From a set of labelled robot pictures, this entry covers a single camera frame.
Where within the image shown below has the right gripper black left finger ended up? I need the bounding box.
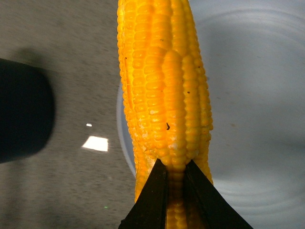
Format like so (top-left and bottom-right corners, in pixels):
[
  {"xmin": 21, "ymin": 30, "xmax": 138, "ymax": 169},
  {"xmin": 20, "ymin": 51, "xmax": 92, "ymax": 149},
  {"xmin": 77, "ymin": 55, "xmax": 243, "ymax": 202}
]
[{"xmin": 119, "ymin": 159, "xmax": 168, "ymax": 229}]

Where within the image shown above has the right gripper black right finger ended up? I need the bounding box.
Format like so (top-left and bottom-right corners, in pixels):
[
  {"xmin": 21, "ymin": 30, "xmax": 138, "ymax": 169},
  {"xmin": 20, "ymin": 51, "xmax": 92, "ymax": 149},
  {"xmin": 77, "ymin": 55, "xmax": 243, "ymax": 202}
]
[{"xmin": 184, "ymin": 160, "xmax": 252, "ymax": 229}]

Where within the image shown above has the yellow corn cob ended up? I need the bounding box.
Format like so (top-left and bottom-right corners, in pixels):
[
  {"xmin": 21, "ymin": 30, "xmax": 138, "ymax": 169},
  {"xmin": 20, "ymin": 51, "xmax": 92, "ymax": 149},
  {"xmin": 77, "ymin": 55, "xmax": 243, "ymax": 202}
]
[{"xmin": 117, "ymin": 0, "xmax": 213, "ymax": 229}]

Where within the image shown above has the light blue plastic plate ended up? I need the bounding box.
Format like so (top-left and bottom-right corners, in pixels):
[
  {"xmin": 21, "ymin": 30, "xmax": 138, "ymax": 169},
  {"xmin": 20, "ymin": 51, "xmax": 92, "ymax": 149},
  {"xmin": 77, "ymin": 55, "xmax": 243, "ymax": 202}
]
[{"xmin": 120, "ymin": 0, "xmax": 305, "ymax": 229}]

